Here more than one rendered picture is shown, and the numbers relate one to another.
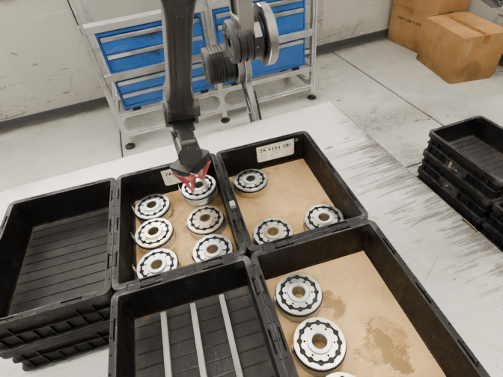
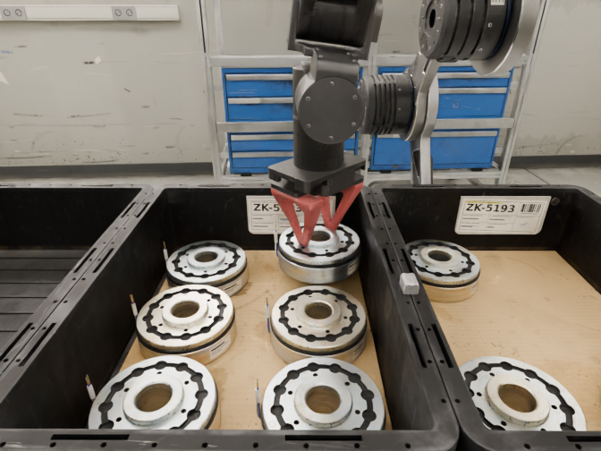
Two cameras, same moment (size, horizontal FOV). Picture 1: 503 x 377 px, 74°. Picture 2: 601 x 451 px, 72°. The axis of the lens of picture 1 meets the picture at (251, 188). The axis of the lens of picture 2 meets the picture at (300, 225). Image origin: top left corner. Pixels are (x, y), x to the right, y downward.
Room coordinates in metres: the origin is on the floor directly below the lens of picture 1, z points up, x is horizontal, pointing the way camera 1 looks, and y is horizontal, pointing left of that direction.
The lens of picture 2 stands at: (0.29, 0.09, 1.15)
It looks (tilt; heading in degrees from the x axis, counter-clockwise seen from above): 28 degrees down; 10
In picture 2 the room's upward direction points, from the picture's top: straight up
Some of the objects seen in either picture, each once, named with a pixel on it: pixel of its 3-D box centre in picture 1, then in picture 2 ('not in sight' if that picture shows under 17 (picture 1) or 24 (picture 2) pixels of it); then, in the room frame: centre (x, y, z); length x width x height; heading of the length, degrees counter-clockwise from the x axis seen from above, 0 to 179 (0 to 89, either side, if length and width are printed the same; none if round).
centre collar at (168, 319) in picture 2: (153, 231); (185, 310); (0.61, 0.28, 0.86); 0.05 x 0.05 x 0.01
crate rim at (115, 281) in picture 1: (174, 212); (246, 269); (0.62, 0.21, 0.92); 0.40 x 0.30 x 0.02; 10
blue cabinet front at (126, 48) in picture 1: (160, 63); (293, 123); (2.47, 0.53, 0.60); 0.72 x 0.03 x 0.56; 104
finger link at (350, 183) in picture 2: (196, 170); (324, 201); (0.75, 0.15, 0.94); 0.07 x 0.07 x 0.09; 55
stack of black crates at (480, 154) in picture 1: (471, 182); not in sight; (1.09, -1.04, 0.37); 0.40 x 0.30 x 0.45; 14
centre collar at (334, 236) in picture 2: (198, 185); (319, 237); (0.73, 0.15, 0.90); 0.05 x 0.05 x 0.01
